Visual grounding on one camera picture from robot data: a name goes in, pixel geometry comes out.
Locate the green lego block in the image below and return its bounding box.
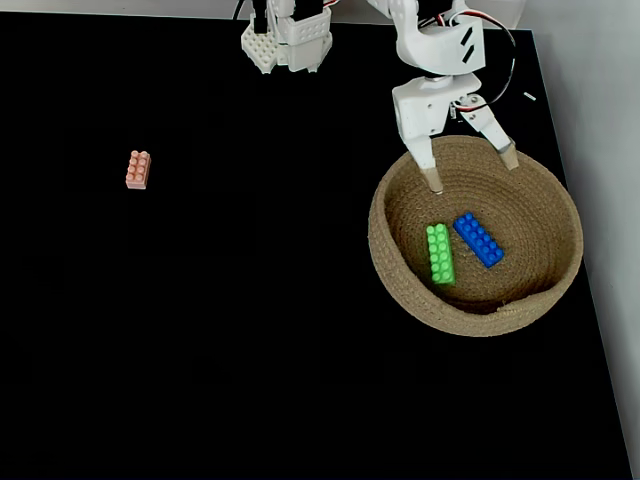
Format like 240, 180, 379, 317
425, 223, 457, 287

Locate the red black gripper cable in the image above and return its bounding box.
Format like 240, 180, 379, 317
419, 8, 519, 124

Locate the round woven rope basket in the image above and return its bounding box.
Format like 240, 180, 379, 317
367, 134, 585, 338

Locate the blue lego block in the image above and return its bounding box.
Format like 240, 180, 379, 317
452, 212, 506, 270

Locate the pink lego block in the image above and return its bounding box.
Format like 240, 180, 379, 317
125, 150, 152, 190

